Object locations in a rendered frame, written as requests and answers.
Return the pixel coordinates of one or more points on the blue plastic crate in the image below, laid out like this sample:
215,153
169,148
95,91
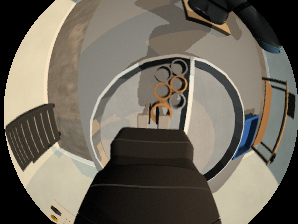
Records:
250,126

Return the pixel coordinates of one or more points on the bronze bushing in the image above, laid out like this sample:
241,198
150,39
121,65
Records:
168,94
159,103
184,84

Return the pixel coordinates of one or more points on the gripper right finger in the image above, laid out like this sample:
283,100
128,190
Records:
162,120

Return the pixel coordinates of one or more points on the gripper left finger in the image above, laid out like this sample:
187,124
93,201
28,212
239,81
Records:
143,120

